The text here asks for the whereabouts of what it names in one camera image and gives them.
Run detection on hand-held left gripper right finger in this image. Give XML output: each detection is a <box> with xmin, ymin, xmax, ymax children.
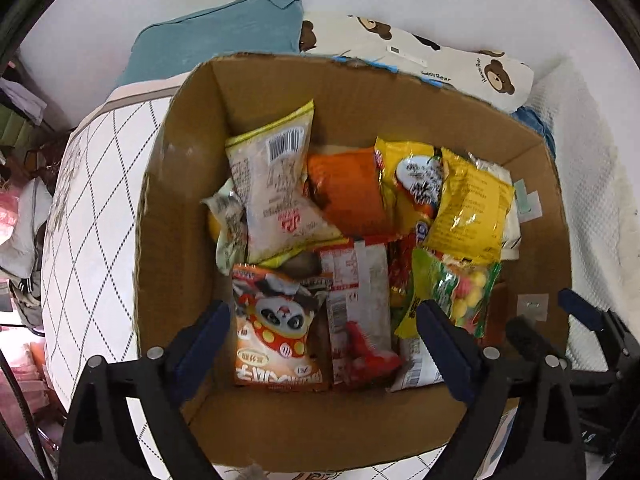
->
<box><xmin>416</xmin><ymin>300</ymin><xmax>587</xmax><ymax>480</ymax></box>

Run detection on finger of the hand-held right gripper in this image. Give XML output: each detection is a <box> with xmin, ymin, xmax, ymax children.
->
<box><xmin>557</xmin><ymin>288</ymin><xmax>640</xmax><ymax>358</ymax></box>
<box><xmin>506</xmin><ymin>314</ymin><xmax>616</xmax><ymax>386</ymax></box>

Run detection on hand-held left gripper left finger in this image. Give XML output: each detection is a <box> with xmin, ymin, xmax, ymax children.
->
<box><xmin>59</xmin><ymin>300</ymin><xmax>232</xmax><ymax>480</ymax></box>

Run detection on small white barcode packet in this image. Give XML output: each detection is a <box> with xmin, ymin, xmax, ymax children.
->
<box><xmin>387</xmin><ymin>337</ymin><xmax>446</xmax><ymax>393</ymax></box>

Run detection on green candy packet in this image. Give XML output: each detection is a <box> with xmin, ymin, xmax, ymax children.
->
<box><xmin>394</xmin><ymin>247</ymin><xmax>502</xmax><ymax>341</ymax></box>

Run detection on orange panda print packet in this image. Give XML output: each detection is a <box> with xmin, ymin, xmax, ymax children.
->
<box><xmin>231</xmin><ymin>262</ymin><xmax>333</xmax><ymax>393</ymax></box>

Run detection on white snack packet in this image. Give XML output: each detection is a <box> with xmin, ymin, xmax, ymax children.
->
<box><xmin>470</xmin><ymin>157</ymin><xmax>522</xmax><ymax>261</ymax></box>

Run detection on clear red label packet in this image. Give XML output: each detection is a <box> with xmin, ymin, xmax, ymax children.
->
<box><xmin>319</xmin><ymin>237</ymin><xmax>403</xmax><ymax>386</ymax></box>

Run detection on pale green white packet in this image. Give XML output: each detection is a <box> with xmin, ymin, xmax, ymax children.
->
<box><xmin>200</xmin><ymin>180</ymin><xmax>251</xmax><ymax>276</ymax></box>

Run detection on yellow crinkled snack packet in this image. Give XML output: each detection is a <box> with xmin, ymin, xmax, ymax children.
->
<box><xmin>422</xmin><ymin>147</ymin><xmax>516</xmax><ymax>263</ymax></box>

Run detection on clear yellow-edged snack packet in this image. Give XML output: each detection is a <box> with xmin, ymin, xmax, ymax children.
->
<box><xmin>225</xmin><ymin>99</ymin><xmax>346</xmax><ymax>267</ymax></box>

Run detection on yellow red noodle packet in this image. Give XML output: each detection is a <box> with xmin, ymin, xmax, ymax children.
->
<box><xmin>374</xmin><ymin>136</ymin><xmax>448</xmax><ymax>311</ymax></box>

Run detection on orange snack packet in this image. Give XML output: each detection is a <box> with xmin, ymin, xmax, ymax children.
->
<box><xmin>306</xmin><ymin>146</ymin><xmax>401</xmax><ymax>238</ymax></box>

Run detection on brown cardboard box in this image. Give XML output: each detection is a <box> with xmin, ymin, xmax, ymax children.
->
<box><xmin>132</xmin><ymin>52</ymin><xmax>572</xmax><ymax>473</ymax></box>

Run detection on white waffle blanket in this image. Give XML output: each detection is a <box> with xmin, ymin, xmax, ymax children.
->
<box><xmin>530</xmin><ymin>57</ymin><xmax>640</xmax><ymax>376</ymax></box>

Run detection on white diamond pattern mattress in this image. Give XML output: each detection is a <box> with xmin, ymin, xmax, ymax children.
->
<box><xmin>40</xmin><ymin>77</ymin><xmax>193</xmax><ymax>480</ymax></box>

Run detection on pink plastic bags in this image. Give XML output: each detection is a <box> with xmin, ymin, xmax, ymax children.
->
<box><xmin>0</xmin><ymin>330</ymin><xmax>61</xmax><ymax>411</ymax></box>

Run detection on striped grey garment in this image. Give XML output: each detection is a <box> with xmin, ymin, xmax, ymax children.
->
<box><xmin>9</xmin><ymin>275</ymin><xmax>46</xmax><ymax>328</ymax></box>

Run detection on white garment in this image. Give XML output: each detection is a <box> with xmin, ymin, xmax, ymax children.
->
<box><xmin>0</xmin><ymin>177</ymin><xmax>53</xmax><ymax>281</ymax></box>

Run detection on green cloth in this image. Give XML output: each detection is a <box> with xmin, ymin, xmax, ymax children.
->
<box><xmin>0</xmin><ymin>105</ymin><xmax>38</xmax><ymax>148</ymax></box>

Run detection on white slim rectangular strip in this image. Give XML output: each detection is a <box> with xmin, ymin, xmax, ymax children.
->
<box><xmin>386</xmin><ymin>45</ymin><xmax>429</xmax><ymax>67</ymax></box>

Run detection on teal blue pillow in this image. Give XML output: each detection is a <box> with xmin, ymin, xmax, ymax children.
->
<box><xmin>116</xmin><ymin>0</ymin><xmax>305</xmax><ymax>88</ymax></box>

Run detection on white bear print pillow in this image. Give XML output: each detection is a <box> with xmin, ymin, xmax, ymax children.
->
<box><xmin>299</xmin><ymin>12</ymin><xmax>535</xmax><ymax>113</ymax></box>

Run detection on black cable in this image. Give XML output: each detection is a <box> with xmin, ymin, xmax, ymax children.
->
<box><xmin>0</xmin><ymin>350</ymin><xmax>53</xmax><ymax>480</ymax></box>

